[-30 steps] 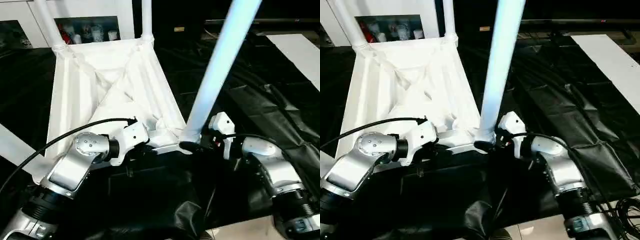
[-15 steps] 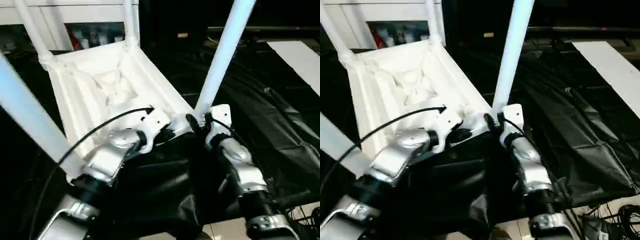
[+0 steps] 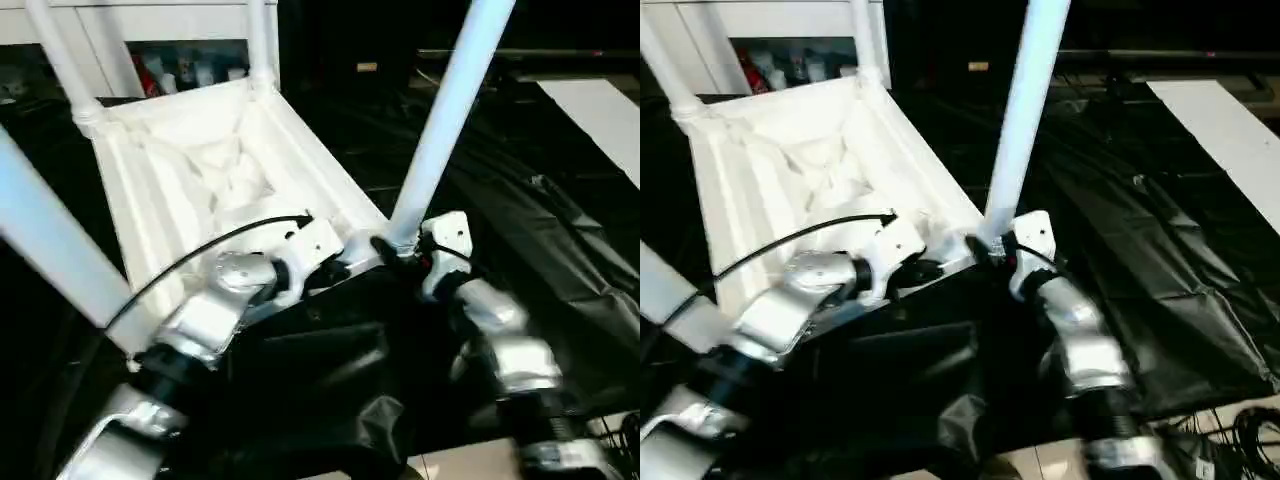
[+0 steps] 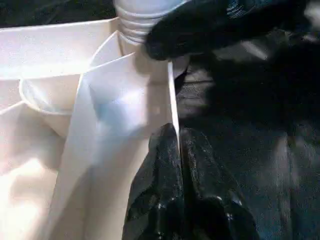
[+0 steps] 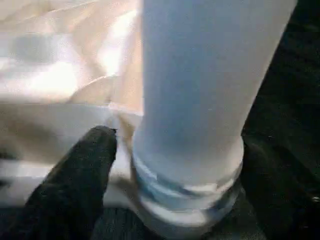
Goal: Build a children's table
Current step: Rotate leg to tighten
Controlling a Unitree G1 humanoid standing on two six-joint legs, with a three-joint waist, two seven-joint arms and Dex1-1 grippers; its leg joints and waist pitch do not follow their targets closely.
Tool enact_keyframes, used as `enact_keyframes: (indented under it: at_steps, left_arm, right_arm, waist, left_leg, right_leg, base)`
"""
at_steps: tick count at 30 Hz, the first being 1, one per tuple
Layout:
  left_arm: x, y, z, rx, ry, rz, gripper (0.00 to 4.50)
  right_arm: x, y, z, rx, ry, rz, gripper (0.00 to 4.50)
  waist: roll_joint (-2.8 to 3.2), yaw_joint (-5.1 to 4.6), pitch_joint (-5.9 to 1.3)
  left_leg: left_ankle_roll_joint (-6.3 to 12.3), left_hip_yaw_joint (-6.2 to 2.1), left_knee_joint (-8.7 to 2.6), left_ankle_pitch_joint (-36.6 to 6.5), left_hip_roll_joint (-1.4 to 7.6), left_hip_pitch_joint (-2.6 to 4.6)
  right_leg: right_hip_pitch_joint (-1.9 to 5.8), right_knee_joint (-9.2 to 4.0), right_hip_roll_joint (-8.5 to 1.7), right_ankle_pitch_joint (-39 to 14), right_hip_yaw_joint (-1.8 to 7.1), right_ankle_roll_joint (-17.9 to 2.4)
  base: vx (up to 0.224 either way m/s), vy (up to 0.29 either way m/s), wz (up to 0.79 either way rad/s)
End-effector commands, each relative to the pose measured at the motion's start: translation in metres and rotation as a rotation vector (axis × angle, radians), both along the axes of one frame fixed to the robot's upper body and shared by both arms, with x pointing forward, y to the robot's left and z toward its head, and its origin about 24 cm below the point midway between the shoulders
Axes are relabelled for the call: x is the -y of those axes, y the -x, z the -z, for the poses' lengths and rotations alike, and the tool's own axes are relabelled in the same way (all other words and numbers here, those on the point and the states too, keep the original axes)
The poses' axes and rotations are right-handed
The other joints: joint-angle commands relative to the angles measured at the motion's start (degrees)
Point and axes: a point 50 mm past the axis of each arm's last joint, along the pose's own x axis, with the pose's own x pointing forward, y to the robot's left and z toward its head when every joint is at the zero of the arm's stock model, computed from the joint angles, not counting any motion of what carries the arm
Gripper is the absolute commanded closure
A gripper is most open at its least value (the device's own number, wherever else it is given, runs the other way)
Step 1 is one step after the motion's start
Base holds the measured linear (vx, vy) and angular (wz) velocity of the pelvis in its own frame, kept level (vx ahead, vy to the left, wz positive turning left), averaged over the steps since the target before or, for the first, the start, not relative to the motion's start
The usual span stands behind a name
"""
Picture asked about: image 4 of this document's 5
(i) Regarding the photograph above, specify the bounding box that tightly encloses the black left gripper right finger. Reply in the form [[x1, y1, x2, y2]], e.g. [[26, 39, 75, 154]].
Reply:
[[179, 126, 259, 240]]

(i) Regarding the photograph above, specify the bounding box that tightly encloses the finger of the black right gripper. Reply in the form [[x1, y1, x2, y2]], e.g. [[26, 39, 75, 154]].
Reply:
[[144, 0, 242, 61]]

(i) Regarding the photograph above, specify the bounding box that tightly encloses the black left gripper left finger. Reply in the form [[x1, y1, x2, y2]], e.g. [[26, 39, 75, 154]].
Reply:
[[121, 122, 188, 240]]

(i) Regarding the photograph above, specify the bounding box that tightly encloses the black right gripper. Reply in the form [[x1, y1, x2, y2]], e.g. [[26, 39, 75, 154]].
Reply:
[[226, 0, 309, 34]]

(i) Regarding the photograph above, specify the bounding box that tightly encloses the white plastic table leg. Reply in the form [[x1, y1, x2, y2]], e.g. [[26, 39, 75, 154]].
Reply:
[[113, 0, 188, 48]]

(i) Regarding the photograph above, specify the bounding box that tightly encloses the white plastic table top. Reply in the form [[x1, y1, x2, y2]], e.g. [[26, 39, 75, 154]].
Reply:
[[0, 20, 191, 240]]

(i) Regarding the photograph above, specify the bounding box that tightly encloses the black work mat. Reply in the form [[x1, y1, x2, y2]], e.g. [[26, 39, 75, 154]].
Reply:
[[0, 0, 320, 240]]

